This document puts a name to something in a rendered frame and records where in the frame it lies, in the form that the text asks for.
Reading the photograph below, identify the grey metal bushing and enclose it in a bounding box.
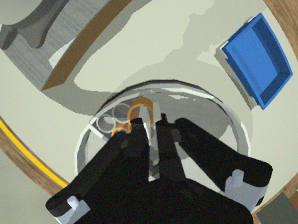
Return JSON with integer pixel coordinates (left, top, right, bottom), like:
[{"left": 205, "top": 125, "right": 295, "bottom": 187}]
[
  {"left": 96, "top": 108, "right": 118, "bottom": 133},
  {"left": 112, "top": 99, "right": 133, "bottom": 123}
]

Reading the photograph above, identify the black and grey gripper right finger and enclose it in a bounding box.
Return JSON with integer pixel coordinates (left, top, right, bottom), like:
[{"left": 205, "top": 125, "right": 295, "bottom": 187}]
[{"left": 153, "top": 102, "right": 273, "bottom": 224}]

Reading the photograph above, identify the bronze bushing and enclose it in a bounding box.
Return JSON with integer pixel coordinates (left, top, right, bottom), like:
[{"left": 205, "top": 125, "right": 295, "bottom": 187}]
[
  {"left": 112, "top": 122, "right": 130, "bottom": 136},
  {"left": 127, "top": 97, "right": 154, "bottom": 127},
  {"left": 128, "top": 111, "right": 140, "bottom": 132}
]

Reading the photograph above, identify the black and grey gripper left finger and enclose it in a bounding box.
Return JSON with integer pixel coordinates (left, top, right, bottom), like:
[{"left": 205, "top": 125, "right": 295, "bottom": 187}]
[{"left": 45, "top": 106, "right": 151, "bottom": 224}]

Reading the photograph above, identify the blue crate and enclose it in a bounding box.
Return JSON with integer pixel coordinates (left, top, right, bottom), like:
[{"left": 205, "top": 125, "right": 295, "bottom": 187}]
[{"left": 216, "top": 13, "right": 293, "bottom": 110}]

